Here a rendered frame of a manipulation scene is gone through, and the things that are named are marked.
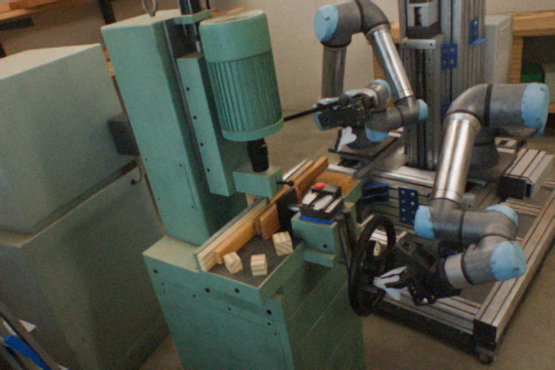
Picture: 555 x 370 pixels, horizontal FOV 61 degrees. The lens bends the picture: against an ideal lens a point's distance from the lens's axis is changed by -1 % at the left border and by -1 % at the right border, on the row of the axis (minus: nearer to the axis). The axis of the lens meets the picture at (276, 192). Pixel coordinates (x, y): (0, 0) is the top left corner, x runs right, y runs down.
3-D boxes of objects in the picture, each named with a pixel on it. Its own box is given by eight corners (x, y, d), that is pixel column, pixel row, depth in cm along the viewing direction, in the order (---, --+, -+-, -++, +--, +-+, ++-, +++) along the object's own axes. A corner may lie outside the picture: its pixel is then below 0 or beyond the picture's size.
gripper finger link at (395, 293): (380, 305, 120) (410, 300, 113) (368, 286, 119) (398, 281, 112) (385, 297, 122) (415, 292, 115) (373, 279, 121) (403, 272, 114)
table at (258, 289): (292, 319, 115) (289, 300, 112) (201, 286, 132) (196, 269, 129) (388, 199, 157) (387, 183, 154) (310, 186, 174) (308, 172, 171)
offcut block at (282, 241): (274, 247, 133) (272, 234, 131) (290, 244, 133) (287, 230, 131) (277, 256, 129) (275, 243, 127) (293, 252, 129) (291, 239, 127)
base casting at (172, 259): (284, 325, 132) (279, 301, 127) (147, 275, 163) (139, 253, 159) (354, 239, 163) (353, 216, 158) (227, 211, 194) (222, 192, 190)
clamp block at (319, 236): (334, 256, 130) (331, 229, 125) (293, 245, 137) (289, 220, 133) (358, 228, 140) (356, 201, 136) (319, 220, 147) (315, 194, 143)
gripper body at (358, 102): (354, 101, 134) (372, 88, 143) (329, 107, 140) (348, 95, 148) (362, 125, 137) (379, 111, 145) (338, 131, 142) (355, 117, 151)
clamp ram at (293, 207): (301, 231, 137) (296, 205, 133) (279, 226, 141) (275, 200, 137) (316, 215, 143) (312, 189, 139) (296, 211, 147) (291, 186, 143)
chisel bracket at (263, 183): (272, 202, 138) (268, 177, 134) (236, 195, 146) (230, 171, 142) (286, 191, 143) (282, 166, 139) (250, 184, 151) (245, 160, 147)
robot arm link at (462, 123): (447, 75, 131) (410, 221, 108) (489, 74, 126) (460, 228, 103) (449, 105, 140) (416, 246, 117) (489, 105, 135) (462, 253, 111)
